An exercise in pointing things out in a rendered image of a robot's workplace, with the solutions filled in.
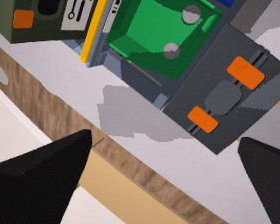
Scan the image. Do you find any blue open bin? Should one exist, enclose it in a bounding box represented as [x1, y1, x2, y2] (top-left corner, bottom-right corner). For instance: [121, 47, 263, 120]
[217, 0, 235, 8]

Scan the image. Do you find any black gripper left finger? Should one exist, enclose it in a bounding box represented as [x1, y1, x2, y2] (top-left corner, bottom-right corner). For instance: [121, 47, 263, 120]
[0, 129, 92, 224]

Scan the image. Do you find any olive green case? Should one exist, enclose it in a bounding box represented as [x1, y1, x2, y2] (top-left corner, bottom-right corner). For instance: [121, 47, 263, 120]
[0, 0, 98, 44]

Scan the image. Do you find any green bin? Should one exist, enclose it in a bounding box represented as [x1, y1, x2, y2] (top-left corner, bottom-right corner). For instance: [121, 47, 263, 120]
[105, 0, 223, 80]

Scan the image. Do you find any grey metal bin shelf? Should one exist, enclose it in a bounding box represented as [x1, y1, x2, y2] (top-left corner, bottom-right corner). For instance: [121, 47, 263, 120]
[61, 0, 246, 110]

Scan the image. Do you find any yellow flat bar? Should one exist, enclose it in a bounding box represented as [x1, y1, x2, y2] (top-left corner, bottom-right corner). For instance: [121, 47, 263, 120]
[80, 0, 108, 63]

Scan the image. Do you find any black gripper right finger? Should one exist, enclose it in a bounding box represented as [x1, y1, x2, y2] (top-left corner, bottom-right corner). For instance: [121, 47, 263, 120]
[238, 137, 280, 224]

